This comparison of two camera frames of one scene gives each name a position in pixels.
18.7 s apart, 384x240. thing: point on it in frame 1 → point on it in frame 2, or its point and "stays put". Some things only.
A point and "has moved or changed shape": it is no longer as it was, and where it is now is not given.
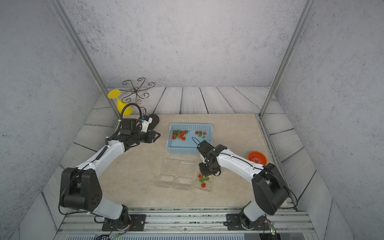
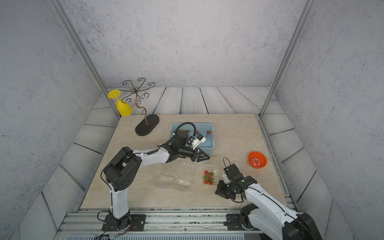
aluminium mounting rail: x=184 y=224 stays put
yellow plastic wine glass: x=115 y=94 stays put
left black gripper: x=150 y=134 → x=197 y=151
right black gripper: x=204 y=172 → x=220 y=191
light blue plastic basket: x=184 y=138 stays put
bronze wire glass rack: x=137 y=89 stays put
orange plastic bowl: x=257 y=157 stays put
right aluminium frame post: x=289 y=53 stays put
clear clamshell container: x=203 y=182 has moved or changed shape
